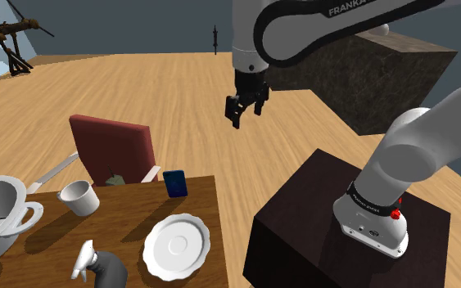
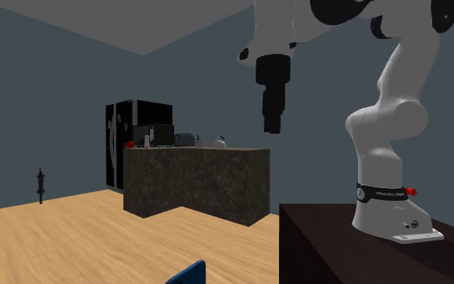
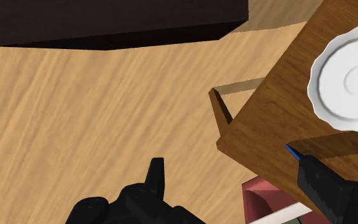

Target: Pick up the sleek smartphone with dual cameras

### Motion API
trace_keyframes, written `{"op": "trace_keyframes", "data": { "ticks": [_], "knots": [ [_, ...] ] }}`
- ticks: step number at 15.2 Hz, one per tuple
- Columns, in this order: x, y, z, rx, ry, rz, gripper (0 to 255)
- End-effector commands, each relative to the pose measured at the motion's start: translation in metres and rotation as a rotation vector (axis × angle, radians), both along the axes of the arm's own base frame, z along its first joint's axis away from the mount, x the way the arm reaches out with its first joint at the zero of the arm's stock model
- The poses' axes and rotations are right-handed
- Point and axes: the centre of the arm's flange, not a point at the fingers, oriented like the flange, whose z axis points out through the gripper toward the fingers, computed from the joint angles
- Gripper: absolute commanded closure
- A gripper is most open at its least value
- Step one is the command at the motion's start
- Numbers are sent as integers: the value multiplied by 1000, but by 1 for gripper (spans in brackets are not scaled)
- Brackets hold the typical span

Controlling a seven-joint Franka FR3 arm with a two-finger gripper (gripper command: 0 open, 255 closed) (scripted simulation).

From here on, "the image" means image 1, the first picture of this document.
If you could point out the dark marble block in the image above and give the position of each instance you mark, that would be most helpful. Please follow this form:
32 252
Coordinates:
370 83

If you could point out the white scalloped plate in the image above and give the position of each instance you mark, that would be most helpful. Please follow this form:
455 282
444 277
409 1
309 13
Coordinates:
177 245

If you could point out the dark red armchair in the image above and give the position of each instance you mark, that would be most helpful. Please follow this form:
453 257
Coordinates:
112 149

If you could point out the white cup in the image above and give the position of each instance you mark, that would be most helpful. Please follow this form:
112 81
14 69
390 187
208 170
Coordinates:
80 197

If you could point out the small green object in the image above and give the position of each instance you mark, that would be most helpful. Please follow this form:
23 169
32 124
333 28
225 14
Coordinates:
115 180

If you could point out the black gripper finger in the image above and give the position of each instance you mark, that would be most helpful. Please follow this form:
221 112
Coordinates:
259 105
234 112

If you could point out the blue phone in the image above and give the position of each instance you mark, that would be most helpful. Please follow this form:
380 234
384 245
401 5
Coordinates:
175 183

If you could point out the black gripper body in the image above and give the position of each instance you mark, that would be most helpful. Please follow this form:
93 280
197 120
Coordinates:
250 84

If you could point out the grey spray bottle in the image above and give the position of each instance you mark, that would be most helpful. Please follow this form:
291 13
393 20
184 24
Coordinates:
106 268

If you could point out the dark robot stand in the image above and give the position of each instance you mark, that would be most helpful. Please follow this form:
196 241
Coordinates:
350 247

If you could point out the brown wooden telescope stand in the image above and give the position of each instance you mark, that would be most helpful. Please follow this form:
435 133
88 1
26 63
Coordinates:
8 40

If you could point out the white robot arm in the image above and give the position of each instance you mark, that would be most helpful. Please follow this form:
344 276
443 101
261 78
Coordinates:
405 151

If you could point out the thin dark floor stand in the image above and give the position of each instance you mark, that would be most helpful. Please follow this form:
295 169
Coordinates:
215 40

